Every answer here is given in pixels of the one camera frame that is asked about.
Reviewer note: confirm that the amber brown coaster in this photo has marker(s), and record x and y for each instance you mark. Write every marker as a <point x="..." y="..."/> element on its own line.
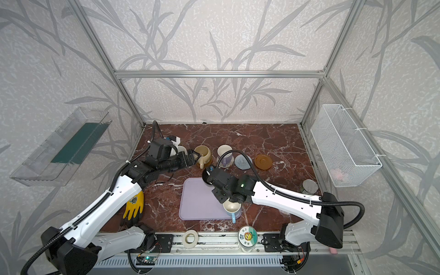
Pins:
<point x="263" y="162"/>

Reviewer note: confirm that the white tape roll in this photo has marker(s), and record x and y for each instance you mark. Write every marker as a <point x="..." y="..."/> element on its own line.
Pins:
<point x="190" y="239"/>

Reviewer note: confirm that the aluminium front rail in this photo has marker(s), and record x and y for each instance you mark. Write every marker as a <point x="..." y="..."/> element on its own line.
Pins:
<point x="225" y="243"/>

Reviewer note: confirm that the grey round coaster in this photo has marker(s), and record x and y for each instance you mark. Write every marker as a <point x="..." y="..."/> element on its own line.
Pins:
<point x="241" y="163"/>

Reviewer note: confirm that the beige mug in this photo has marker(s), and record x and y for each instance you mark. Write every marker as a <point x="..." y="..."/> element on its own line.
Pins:
<point x="206" y="158"/>

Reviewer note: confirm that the lavender plastic tray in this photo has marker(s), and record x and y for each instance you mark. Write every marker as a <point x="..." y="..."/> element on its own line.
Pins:
<point x="198" y="203"/>

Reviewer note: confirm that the beige spiral woven coaster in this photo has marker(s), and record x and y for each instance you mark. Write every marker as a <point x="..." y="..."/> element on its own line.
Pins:
<point x="226" y="162"/>

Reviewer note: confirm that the white wire mesh basket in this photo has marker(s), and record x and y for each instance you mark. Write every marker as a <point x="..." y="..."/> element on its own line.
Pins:
<point x="342" y="145"/>

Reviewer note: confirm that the pink purple spatula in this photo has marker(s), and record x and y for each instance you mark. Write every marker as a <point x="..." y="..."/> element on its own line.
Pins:
<point x="333" y="251"/>

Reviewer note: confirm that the pink object in basket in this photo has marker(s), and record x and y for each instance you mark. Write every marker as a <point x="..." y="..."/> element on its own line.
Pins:
<point x="338" y="175"/>

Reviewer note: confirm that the round lidded container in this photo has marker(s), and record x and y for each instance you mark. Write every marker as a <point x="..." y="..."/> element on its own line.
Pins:
<point x="247" y="238"/>

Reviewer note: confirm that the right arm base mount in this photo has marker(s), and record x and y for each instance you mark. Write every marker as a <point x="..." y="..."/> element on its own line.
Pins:
<point x="274" y="243"/>

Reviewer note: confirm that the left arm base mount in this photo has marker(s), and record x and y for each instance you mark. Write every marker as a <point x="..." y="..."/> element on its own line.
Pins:
<point x="161" y="244"/>

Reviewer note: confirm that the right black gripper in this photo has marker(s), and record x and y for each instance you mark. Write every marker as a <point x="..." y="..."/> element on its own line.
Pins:
<point x="220" y="199"/>

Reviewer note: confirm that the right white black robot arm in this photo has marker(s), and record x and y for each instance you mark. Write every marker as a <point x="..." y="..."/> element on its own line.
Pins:
<point x="323" y="218"/>

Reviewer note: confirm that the clear plastic wall bin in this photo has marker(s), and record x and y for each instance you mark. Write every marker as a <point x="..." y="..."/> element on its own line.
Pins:
<point x="55" y="161"/>

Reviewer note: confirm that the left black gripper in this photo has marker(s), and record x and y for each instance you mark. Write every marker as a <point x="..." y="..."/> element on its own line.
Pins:
<point x="184" y="161"/>

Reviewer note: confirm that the yellow work glove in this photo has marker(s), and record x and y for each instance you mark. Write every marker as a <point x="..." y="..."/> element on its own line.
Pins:
<point x="133" y="211"/>

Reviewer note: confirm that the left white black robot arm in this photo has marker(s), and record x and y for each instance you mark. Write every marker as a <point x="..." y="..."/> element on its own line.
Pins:
<point x="74" y="249"/>

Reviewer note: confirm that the white mug blue handle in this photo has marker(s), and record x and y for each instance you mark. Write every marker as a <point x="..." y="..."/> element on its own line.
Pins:
<point x="233" y="209"/>

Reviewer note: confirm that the small clear cup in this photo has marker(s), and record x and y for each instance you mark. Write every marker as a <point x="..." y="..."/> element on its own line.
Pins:
<point x="309" y="187"/>

